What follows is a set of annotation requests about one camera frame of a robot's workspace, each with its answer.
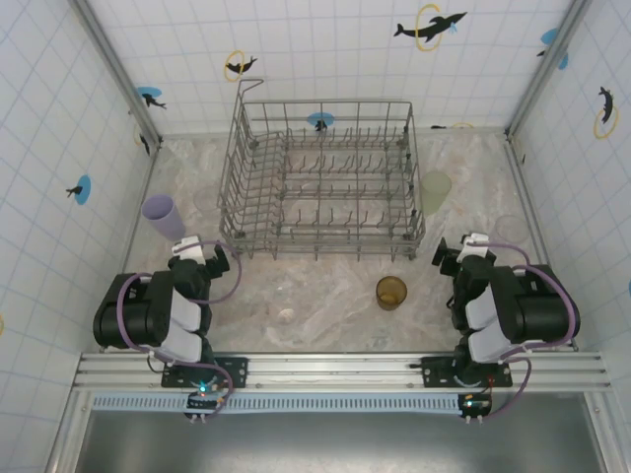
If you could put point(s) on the frosted pale green cup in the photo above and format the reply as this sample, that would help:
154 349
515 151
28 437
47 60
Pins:
435 197

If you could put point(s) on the purple plastic cup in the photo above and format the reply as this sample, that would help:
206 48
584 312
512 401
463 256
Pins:
170 222

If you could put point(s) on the amber glass cup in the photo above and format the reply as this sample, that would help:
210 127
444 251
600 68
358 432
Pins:
392 295

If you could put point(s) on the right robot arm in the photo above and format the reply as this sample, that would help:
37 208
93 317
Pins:
537 310

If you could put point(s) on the black controller board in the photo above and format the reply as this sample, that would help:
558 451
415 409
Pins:
473 405
202 401

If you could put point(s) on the grey metal panel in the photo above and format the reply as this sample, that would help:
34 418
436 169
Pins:
345 443

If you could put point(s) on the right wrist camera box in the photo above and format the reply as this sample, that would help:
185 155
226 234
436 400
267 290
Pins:
475 245

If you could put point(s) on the aluminium floor rail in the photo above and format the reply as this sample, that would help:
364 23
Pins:
532 207

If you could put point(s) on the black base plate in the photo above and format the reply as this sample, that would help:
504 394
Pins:
236 369
434 369

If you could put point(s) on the aluminium mounting rail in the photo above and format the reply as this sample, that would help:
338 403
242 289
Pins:
335 369

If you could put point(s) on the aluminium corner post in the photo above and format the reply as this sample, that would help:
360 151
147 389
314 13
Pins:
532 98
119 69

